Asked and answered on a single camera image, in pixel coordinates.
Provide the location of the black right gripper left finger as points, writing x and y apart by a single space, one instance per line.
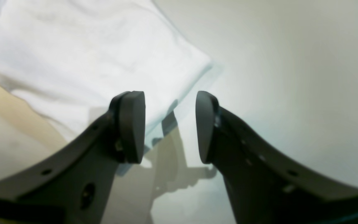
72 186

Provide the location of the white printed t-shirt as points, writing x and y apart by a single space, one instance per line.
68 58

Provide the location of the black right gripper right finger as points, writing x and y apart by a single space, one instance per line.
265 186

